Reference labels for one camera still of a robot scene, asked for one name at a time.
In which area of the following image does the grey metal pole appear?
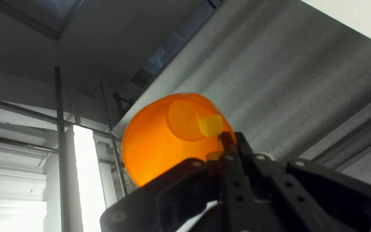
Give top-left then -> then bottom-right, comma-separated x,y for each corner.
54,65 -> 75,232

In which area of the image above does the yellow toy fry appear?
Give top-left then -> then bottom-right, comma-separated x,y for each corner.
196,113 -> 224,139

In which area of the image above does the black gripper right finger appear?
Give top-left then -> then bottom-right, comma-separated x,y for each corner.
236,131 -> 371,232

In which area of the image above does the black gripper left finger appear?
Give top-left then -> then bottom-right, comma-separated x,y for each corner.
100,130 -> 260,232

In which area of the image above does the grey curtain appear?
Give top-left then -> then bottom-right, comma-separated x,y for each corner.
112,0 -> 371,191

